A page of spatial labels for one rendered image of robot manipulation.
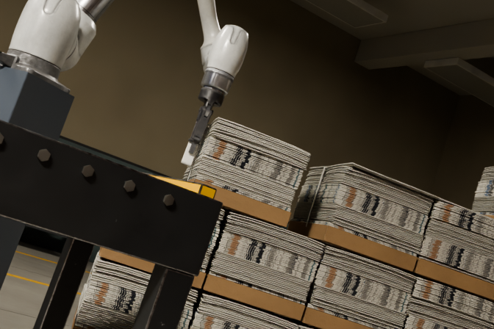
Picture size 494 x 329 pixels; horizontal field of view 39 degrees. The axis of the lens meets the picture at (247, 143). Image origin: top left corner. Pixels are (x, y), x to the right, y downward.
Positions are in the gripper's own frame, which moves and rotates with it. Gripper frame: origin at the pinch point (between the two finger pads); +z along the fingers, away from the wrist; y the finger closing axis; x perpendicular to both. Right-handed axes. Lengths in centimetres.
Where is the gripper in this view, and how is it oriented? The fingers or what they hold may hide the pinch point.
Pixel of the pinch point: (190, 153)
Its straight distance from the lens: 208.3
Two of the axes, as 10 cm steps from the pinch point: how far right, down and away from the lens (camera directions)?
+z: -3.4, 9.3, -1.5
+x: -9.2, -3.6, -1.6
